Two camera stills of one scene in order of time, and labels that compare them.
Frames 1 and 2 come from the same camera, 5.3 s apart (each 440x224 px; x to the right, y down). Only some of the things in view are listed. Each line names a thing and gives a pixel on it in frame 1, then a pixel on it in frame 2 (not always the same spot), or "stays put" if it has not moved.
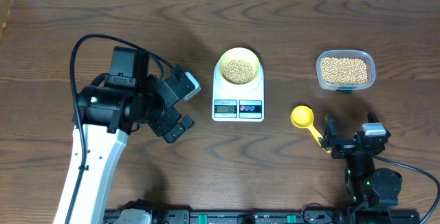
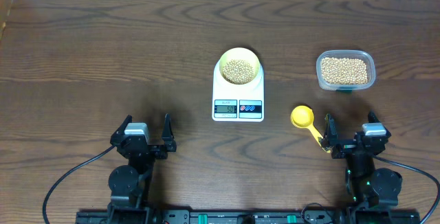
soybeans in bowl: x=238 y=71 stays put
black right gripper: x=343 y=147 stays put
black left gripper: x=162 y=125 → x=160 y=153
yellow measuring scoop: x=303 y=115 stays put
